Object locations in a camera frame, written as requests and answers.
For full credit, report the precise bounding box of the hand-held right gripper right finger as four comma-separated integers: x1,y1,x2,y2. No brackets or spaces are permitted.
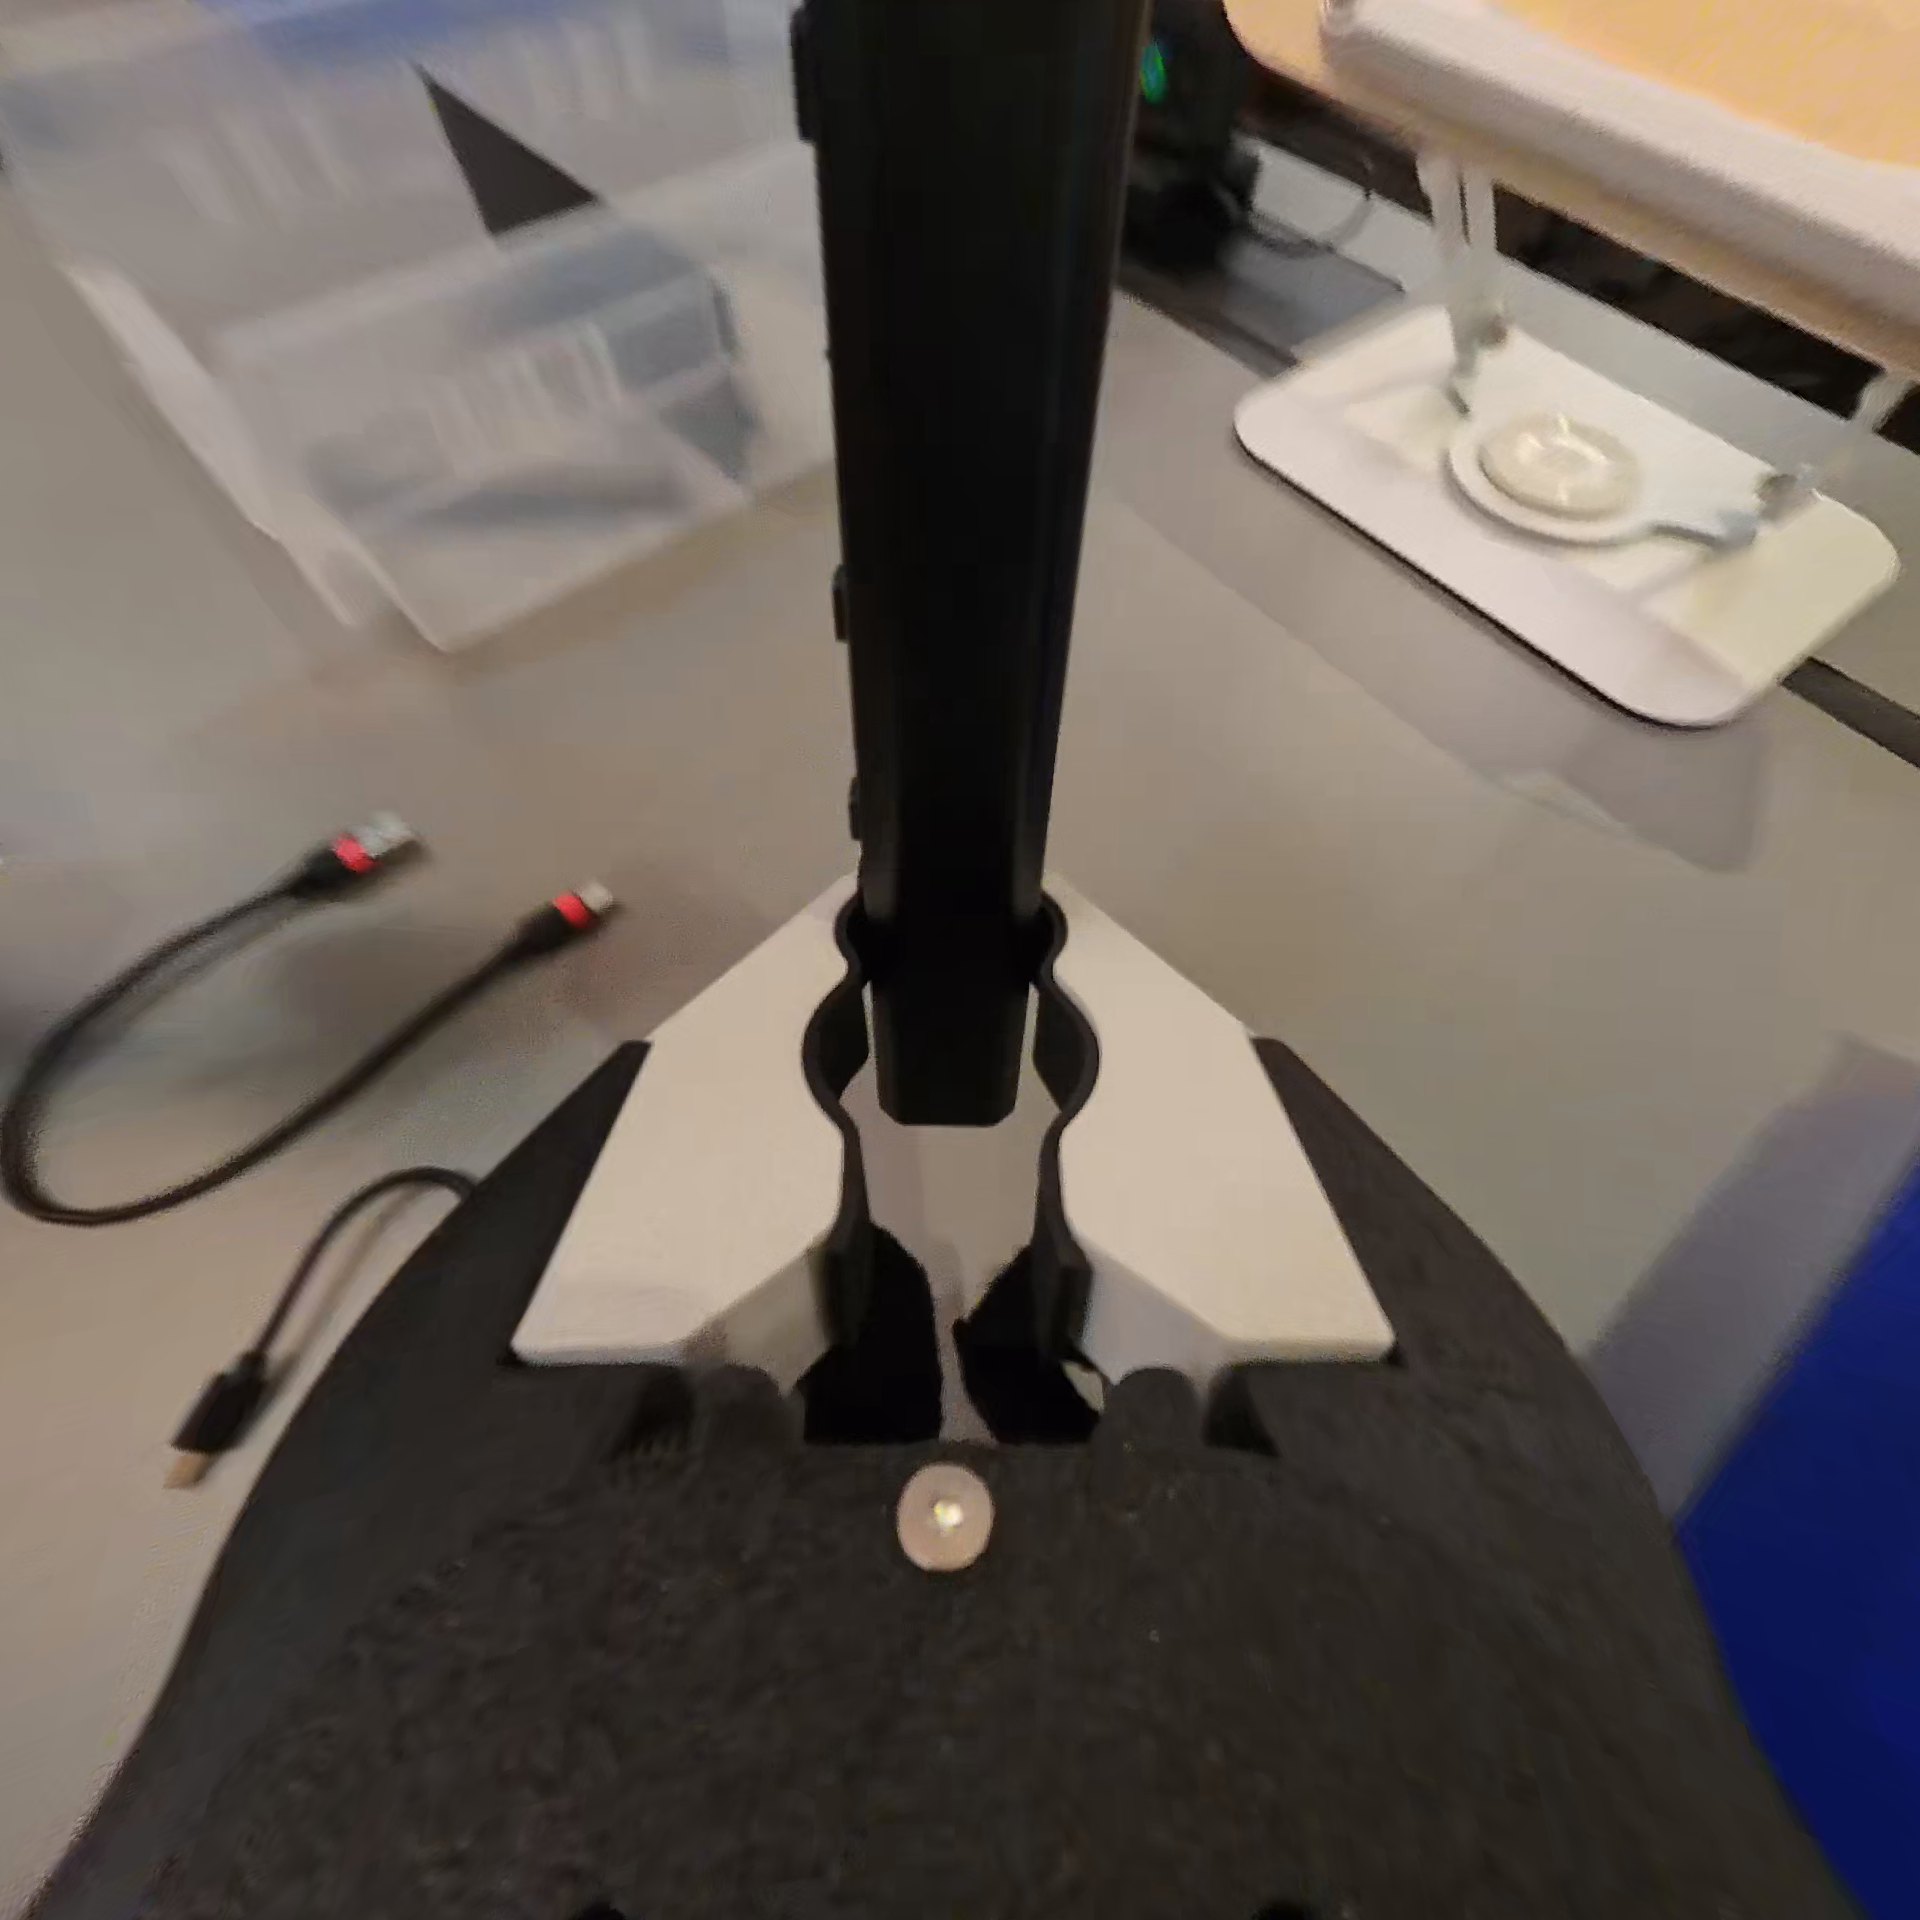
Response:
1037,877,1397,1368

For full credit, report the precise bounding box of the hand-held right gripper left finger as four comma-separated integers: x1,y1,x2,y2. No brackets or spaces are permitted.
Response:
512,877,881,1368

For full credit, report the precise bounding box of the black cable with red-banded plugs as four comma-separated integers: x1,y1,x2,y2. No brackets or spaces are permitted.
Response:
0,810,622,1229

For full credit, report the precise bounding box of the black power bank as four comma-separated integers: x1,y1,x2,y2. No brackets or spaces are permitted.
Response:
793,0,1154,1129

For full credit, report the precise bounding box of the blue board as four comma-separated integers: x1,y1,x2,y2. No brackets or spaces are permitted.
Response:
1586,1032,1920,1920

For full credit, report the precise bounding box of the white stand base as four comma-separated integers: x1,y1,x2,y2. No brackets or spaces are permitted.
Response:
1233,152,1903,730

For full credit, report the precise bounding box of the clear plastic bin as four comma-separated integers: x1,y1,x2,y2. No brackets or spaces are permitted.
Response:
0,0,790,658

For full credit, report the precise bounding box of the black triangular piece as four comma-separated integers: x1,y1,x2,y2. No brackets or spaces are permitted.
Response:
416,66,605,236

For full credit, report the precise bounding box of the black device with green lights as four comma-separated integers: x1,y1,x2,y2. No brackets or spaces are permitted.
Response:
1128,0,1259,261

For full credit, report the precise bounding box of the thin black usb cable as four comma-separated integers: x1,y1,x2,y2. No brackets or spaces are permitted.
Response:
163,1165,480,1490

